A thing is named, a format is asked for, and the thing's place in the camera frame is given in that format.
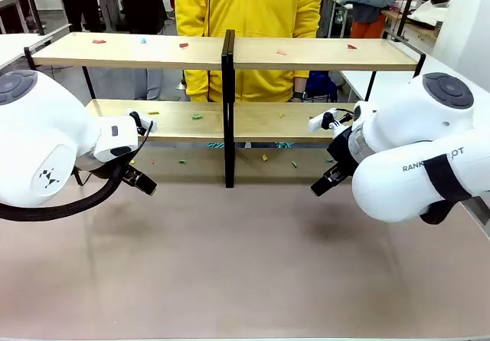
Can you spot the white background table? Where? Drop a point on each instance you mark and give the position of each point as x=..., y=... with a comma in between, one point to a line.
x=15, y=46
x=383, y=84

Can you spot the teal patterned shoe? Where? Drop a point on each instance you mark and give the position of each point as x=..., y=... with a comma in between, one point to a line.
x=215, y=145
x=284, y=145

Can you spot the black metal pole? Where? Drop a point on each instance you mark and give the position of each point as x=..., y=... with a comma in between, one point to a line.
x=34, y=4
x=408, y=4

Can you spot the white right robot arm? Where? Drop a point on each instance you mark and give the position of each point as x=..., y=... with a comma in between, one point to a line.
x=402, y=126

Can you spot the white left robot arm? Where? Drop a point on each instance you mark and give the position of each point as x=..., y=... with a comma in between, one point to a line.
x=38, y=126

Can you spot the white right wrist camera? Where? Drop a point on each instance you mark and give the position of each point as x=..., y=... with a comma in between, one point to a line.
x=317, y=122

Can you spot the person black top grey trousers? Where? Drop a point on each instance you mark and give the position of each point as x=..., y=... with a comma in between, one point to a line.
x=141, y=4

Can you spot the wooden two-tier shelf black frame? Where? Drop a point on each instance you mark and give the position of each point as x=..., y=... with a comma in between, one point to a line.
x=325, y=55
x=134, y=51

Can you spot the person in black clothing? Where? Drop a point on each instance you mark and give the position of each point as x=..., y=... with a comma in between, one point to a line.
x=76, y=0

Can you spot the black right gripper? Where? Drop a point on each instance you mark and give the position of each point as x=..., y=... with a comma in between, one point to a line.
x=340, y=149

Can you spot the small pink paper scrap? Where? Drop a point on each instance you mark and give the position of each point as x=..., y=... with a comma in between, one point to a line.
x=282, y=52

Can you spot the person's left forearm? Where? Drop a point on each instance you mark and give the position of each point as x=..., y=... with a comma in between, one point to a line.
x=300, y=85

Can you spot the black wristwatch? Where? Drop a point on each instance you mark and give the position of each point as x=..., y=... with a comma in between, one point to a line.
x=299, y=96

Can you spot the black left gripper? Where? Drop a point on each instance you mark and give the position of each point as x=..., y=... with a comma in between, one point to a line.
x=95, y=168

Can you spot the small red paper scrap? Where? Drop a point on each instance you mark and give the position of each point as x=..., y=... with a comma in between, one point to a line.
x=351, y=46
x=98, y=41
x=183, y=45

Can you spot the background worktable with clutter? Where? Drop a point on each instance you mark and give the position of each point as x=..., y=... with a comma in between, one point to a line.
x=425, y=15

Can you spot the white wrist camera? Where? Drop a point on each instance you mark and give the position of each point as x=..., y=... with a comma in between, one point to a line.
x=317, y=122
x=139, y=120

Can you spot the person in yellow hoodie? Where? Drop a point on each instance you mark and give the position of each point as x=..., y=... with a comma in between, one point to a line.
x=249, y=11

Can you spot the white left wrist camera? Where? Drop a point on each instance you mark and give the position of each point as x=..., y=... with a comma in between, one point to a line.
x=139, y=120

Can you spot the dark blue chair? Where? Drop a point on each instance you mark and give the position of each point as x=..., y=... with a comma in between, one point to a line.
x=323, y=84

